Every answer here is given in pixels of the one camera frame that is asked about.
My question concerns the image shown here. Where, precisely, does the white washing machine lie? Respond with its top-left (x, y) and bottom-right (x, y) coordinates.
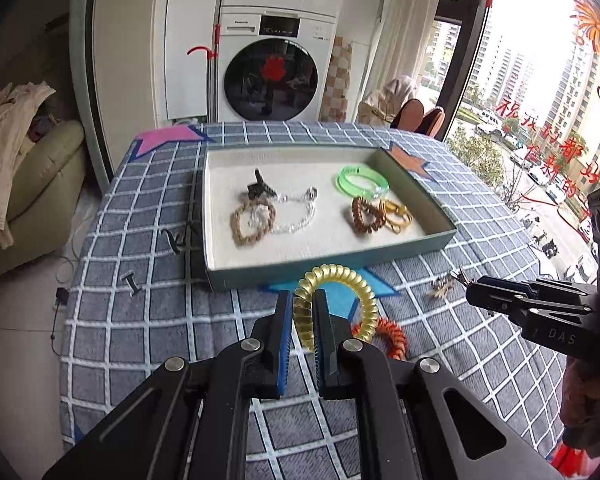
top-left (216, 6), bottom-right (336, 122)

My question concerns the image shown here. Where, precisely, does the red handled mop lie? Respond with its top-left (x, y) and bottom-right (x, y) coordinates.
top-left (186, 21), bottom-right (221, 122)

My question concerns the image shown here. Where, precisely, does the right hand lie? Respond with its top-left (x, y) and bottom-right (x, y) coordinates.
top-left (560, 358), bottom-right (600, 457)

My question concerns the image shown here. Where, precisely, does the white cloth on chair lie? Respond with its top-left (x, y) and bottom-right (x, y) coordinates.
top-left (358, 76), bottom-right (416, 127)

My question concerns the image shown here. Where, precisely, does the green sofa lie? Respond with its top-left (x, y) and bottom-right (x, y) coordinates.
top-left (0, 120), bottom-right (88, 276)

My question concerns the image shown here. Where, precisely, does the checkered hanging towel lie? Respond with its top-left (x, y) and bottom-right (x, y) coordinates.
top-left (320, 36), bottom-right (353, 122)

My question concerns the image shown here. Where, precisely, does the orange white spiral hair tie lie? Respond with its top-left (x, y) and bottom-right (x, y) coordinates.
top-left (350, 315), bottom-right (410, 361)

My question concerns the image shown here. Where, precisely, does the brown chair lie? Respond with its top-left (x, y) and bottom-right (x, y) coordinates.
top-left (390, 99), bottom-right (425, 132)
top-left (417, 106), bottom-right (445, 138)

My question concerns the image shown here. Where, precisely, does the green translucent bangle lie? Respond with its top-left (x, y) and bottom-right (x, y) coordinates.
top-left (336, 165), bottom-right (390, 200)

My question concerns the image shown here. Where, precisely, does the cream jacket on sofa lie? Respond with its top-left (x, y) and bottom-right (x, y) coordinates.
top-left (0, 81), bottom-right (55, 249)

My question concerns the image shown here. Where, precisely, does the beige hair clip with charms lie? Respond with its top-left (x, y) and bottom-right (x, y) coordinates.
top-left (426, 266), bottom-right (474, 300)

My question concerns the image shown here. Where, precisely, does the brown spiral hair tie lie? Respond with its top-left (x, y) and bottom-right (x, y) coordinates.
top-left (350, 195), bottom-right (387, 235)

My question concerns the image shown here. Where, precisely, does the white cabinet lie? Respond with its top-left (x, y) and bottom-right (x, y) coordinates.
top-left (152, 0), bottom-right (221, 126)

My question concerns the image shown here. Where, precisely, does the yellow spiral hair tie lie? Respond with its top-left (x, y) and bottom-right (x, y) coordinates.
top-left (291, 263), bottom-right (380, 354)

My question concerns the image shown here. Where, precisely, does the beige braided bracelet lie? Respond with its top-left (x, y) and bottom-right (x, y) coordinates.
top-left (229, 199), bottom-right (278, 248)

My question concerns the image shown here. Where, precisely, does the crystal chain with black clip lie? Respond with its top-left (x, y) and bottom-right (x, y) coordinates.
top-left (244, 168), bottom-right (320, 236)

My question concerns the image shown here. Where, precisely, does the teal jewelry tray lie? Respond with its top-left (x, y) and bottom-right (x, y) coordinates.
top-left (201, 144), bottom-right (457, 292)

